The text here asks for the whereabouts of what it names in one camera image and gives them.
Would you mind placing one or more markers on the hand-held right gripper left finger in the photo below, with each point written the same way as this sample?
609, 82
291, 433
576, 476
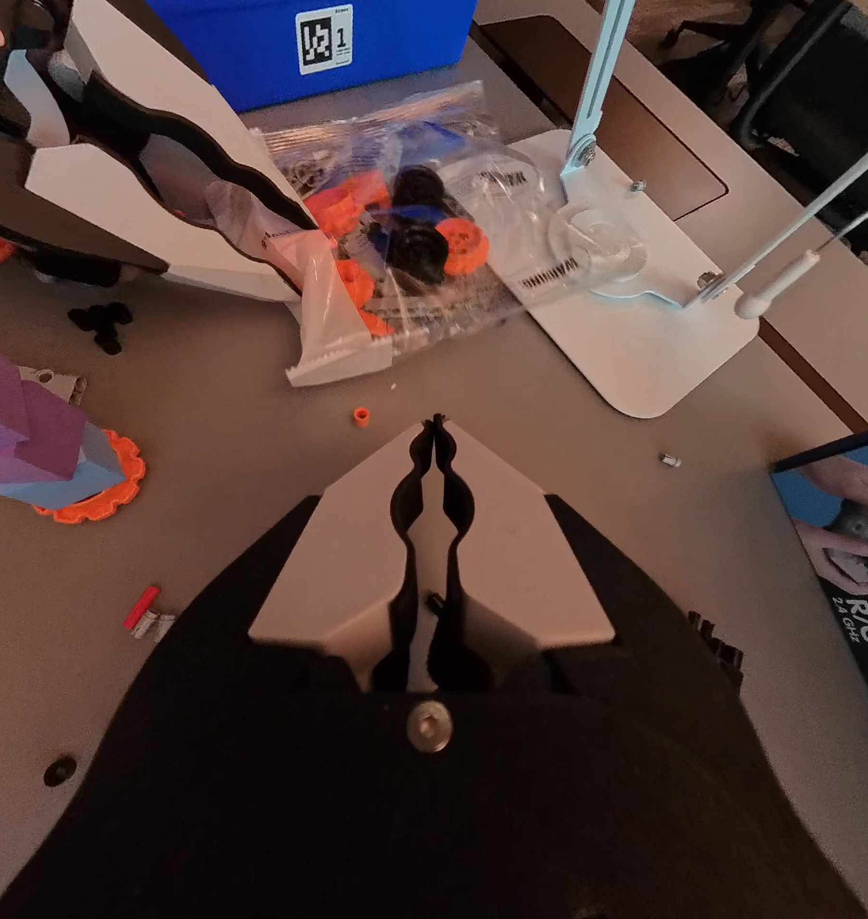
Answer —
333, 574

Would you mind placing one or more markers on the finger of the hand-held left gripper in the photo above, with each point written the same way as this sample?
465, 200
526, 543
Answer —
161, 72
118, 208

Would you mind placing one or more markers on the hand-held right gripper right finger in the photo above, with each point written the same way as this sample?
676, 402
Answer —
534, 574

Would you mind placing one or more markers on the white label parts bag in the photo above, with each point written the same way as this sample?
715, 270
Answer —
333, 316

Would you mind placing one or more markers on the blue foam cube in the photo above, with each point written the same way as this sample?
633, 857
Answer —
82, 481

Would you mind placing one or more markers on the long blue plastic bin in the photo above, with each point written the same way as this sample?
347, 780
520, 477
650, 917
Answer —
226, 43

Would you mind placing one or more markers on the small black pin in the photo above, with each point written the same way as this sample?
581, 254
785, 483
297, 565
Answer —
434, 601

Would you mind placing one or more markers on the black linked connectors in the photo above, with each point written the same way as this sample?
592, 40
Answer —
100, 327

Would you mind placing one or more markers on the flat grey plate with holes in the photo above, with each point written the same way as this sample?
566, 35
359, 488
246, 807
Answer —
53, 380

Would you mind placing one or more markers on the large clear warning bag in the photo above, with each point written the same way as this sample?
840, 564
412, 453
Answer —
319, 151

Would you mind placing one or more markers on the small red pin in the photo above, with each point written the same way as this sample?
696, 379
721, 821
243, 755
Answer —
141, 607

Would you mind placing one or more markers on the white booklet stand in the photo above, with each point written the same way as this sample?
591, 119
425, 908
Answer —
656, 344

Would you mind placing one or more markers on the blue robot kit box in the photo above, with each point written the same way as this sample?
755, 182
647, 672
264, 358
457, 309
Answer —
836, 502

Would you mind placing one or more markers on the black bush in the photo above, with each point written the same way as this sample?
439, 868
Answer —
59, 772

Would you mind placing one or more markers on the black office chair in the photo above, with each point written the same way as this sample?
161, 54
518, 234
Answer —
814, 108

